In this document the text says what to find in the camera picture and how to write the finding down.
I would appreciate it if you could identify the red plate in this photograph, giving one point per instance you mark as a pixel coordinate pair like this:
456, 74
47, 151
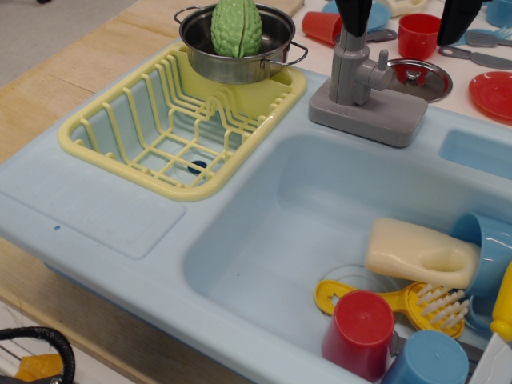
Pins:
490, 92

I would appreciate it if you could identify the orange object bottom left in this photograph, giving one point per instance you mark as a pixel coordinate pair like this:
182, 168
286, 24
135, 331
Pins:
37, 367

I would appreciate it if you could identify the blue mug in sink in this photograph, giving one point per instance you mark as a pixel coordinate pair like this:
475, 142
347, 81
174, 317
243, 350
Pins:
493, 238

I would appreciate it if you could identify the grey toy knife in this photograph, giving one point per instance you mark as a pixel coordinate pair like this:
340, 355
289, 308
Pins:
485, 60

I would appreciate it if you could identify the steel pot lid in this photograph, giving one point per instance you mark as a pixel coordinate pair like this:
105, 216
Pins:
419, 78

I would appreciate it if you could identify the steel toy pot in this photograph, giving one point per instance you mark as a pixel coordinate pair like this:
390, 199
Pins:
278, 48

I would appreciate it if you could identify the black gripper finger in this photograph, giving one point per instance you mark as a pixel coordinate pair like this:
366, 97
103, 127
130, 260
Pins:
456, 18
355, 15

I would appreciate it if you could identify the blue plate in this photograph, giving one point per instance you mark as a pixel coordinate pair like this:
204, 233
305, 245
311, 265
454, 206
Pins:
379, 14

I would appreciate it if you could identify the light blue toy sink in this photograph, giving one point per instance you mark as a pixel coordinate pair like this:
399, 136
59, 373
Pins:
233, 274

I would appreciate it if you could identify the green toy cabbage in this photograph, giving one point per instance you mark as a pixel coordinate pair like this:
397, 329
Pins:
236, 28

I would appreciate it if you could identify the yellow dish rack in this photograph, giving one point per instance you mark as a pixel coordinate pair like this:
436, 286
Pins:
166, 128

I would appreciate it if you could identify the yellow bottle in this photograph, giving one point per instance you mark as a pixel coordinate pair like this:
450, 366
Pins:
501, 316

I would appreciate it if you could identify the grey utensil handle behind faucet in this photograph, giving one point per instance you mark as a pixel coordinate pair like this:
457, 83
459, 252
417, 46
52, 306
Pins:
383, 35

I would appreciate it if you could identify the blue cup top right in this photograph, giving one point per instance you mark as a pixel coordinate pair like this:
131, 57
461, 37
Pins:
498, 13

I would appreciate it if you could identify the blue cup in sink front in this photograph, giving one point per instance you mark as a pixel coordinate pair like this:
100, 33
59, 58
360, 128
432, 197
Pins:
429, 357

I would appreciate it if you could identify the cream object top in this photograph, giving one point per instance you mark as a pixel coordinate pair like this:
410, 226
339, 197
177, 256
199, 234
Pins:
403, 7

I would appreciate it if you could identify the grey utensil under cups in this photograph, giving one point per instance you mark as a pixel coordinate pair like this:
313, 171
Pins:
473, 353

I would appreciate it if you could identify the red cup in sink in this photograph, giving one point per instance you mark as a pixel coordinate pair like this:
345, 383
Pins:
359, 334

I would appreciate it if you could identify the red cup lying on table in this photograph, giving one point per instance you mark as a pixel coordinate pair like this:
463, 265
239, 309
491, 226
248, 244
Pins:
322, 27

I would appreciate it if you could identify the yellow dish brush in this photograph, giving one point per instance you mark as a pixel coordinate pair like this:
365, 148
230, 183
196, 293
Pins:
425, 306

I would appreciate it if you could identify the grey toy faucet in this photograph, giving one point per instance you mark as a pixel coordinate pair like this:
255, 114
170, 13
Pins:
356, 99

